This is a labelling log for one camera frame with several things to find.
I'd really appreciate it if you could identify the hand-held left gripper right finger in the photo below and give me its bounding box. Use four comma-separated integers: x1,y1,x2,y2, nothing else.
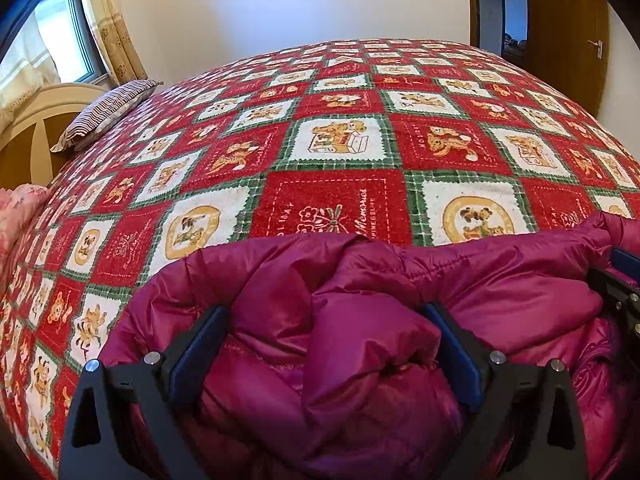
422,302,590,480

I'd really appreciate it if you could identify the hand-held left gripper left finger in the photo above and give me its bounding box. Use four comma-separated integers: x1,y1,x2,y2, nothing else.
59,305,231,480

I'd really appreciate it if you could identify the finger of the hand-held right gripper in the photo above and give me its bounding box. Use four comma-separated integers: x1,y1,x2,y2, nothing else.
611,249,640,286
587,267,640,341

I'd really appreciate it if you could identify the magenta quilted down jacket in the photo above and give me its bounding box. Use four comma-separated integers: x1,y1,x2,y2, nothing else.
97,210,640,480

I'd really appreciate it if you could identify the pink floral folded quilt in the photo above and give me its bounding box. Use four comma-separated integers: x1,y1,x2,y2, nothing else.
0,184,51,281

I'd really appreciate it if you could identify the brown wooden door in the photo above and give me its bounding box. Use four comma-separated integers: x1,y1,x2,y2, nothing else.
525,0,611,106

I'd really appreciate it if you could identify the red checked printed blanket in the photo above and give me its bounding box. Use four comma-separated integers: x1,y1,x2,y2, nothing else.
0,39,640,480

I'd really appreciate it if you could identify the striped pillow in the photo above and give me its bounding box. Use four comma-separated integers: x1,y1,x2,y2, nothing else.
50,79,165,153

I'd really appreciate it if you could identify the cream and wood headboard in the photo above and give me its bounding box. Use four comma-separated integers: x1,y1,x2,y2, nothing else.
0,82,108,186

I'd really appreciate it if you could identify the beige patterned curtain panel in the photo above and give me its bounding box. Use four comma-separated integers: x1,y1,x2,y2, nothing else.
80,0,148,86

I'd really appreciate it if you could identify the dark framed window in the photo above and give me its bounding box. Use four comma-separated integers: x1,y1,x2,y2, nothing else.
30,0,108,86

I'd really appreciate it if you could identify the brown wooden door frame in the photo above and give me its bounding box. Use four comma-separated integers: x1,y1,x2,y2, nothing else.
465,0,531,56

